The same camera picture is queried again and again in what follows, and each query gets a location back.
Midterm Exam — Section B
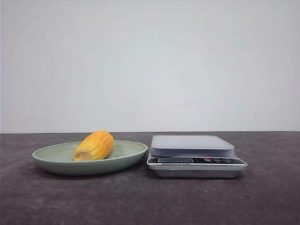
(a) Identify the yellow corn cob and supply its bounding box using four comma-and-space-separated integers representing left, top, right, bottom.
72, 130, 114, 161

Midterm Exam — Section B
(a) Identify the silver digital kitchen scale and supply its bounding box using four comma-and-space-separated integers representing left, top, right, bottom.
147, 135, 248, 179

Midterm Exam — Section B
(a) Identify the green ceramic plate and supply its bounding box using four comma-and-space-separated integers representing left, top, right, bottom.
32, 140, 148, 176

